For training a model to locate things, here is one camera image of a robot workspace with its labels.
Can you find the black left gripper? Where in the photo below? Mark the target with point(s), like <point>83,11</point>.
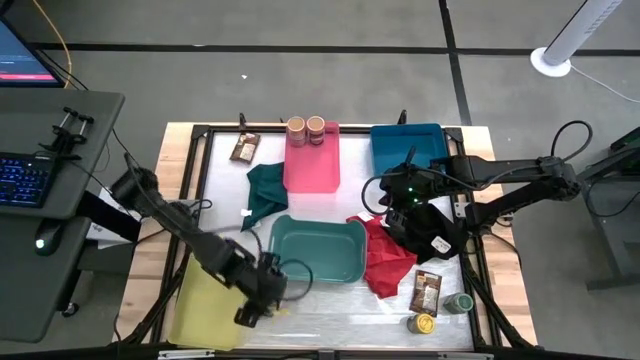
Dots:
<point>265,287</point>

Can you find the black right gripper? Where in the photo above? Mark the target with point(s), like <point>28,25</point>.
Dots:
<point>405,187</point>

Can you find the blue plastic tray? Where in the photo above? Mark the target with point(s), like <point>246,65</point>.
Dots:
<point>395,145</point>

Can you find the green-lid spice jar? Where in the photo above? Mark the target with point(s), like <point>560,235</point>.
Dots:
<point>457,303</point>

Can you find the tan-lid spice jar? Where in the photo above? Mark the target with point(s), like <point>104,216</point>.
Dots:
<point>315,131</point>
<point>296,132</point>

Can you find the brown spice packet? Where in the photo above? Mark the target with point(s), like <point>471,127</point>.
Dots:
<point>426,295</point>
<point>245,148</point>

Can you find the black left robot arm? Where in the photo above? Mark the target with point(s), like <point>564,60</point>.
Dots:
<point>190,235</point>

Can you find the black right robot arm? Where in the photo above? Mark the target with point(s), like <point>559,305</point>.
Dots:
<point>510,167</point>

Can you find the black cloth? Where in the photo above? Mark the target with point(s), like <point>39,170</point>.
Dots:
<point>425,250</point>

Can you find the yellow plastic tray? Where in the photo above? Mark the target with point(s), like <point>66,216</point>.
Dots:
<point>205,315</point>

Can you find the red cloth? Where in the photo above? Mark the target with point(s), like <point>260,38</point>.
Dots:
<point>385,265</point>

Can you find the white table cover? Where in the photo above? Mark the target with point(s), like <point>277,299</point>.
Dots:
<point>325,320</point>

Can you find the teal plastic bin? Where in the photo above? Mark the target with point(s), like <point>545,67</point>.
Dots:
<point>320,250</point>

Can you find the pink plastic tray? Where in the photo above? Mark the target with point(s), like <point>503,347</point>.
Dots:
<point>312,170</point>

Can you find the dark green cloth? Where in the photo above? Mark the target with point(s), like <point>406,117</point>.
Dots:
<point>267,192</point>

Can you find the white paper box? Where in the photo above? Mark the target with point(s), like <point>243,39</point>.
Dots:
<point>107,235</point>

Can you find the grey equipment cart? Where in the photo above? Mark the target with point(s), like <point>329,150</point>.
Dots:
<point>615,235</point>

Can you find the black computer mouse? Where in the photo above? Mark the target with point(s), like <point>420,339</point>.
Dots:
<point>47,235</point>

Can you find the white tower fan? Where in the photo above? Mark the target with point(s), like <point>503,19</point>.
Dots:
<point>550,65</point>

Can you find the grey desk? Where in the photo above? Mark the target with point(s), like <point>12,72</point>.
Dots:
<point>30,280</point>

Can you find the black clamp stand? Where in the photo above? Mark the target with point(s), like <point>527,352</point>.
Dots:
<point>65,135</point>

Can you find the backlit black keyboard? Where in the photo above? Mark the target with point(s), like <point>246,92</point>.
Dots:
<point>25,180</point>

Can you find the laptop screen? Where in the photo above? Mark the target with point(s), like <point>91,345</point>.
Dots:
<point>22,60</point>

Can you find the black frame clamp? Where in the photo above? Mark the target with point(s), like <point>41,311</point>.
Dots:
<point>402,118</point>
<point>243,121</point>

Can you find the black aluminium table frame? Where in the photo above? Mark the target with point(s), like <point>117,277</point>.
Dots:
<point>272,128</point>

